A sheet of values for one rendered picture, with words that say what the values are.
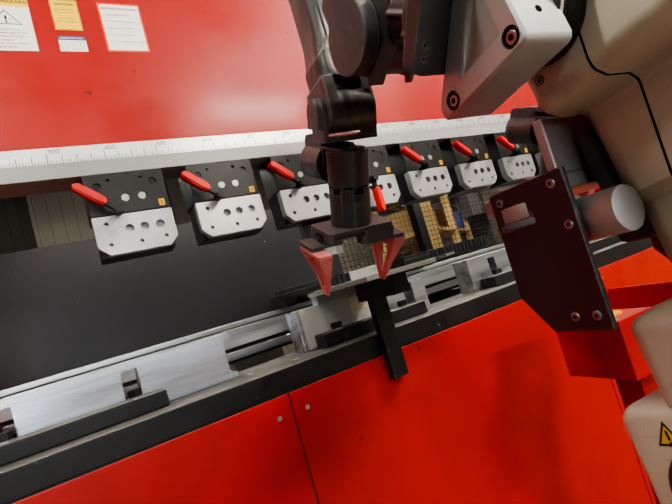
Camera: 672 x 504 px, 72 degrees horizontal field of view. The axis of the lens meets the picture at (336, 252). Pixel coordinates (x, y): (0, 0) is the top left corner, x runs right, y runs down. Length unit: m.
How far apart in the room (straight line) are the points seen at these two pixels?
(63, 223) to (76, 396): 5.48
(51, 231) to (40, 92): 5.34
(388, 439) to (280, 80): 0.88
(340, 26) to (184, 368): 0.71
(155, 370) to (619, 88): 0.86
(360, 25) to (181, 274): 1.19
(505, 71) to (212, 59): 0.90
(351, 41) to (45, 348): 1.23
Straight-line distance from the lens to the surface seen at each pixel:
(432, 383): 1.11
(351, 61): 0.50
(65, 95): 1.10
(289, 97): 1.22
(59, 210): 6.45
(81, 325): 1.51
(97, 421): 0.92
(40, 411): 0.98
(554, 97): 0.48
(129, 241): 0.99
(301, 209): 1.10
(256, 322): 1.30
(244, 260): 1.60
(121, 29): 1.19
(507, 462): 1.27
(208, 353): 1.00
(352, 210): 0.62
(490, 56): 0.38
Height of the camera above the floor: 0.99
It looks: 5 degrees up
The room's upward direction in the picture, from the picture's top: 16 degrees counter-clockwise
